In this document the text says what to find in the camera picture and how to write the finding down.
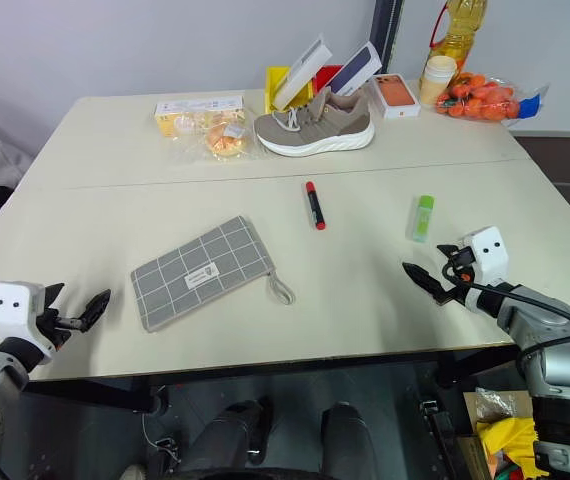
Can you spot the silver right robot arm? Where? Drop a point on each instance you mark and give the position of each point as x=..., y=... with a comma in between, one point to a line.
x=550, y=345

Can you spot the yellow plastic bin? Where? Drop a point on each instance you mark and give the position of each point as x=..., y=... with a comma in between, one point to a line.
x=274, y=82

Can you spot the brown cardboard box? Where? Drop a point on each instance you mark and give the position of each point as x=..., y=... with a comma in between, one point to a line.
x=475, y=450

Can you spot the dark rounded right leg shape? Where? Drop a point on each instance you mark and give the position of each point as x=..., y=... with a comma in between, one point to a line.
x=347, y=440

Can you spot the taupe sneaker with white sole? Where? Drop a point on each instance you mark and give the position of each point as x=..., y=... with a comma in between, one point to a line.
x=315, y=127

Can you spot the red plastic bin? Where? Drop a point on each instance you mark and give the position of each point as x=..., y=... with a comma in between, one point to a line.
x=326, y=76

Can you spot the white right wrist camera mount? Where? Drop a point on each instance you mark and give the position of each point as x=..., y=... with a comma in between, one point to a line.
x=487, y=255

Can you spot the beige paper cup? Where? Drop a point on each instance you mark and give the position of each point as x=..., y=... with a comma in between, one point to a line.
x=437, y=80

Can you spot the bag of orange tangerines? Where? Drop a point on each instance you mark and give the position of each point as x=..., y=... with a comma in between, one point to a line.
x=485, y=100

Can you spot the dark rounded leg shape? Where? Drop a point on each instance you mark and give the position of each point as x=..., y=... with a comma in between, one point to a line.
x=230, y=435
x=347, y=440

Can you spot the yellow cooking oil bottle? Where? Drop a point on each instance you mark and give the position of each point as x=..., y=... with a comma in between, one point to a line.
x=460, y=35

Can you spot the long white cardboard box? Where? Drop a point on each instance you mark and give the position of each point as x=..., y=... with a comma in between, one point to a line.
x=302, y=70

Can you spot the yellow cloth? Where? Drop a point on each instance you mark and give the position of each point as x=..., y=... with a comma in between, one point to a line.
x=507, y=442

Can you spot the dark metal pillar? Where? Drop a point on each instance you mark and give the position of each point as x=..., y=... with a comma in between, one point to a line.
x=385, y=30

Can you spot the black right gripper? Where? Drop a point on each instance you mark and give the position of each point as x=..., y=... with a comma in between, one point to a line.
x=462, y=280

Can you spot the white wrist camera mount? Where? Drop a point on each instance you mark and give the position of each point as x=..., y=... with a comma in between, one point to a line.
x=12, y=312
x=487, y=255

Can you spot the orange and white phone box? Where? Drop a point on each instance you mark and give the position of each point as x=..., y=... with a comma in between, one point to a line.
x=399, y=95

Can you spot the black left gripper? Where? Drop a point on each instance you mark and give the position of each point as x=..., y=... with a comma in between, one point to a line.
x=60, y=324

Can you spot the dark rounded left leg shape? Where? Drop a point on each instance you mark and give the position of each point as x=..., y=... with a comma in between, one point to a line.
x=230, y=435

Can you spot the green glue stick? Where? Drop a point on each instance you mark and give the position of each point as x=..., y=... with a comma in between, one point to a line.
x=421, y=220

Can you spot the yellow bread package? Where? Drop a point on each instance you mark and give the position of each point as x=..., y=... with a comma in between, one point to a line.
x=195, y=112

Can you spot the grey checked pouch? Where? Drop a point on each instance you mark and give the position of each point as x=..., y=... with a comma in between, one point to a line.
x=205, y=272

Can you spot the black table frame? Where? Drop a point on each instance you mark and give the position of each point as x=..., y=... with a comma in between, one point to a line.
x=115, y=395

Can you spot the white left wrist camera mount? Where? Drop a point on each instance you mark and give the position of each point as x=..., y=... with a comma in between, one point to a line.
x=12, y=312

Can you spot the navy and white phone box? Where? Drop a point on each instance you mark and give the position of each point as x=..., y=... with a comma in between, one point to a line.
x=360, y=67

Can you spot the bun in clear bag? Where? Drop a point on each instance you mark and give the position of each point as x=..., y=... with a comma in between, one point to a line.
x=225, y=142

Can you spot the red and black marker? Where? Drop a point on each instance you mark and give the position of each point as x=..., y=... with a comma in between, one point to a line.
x=316, y=206

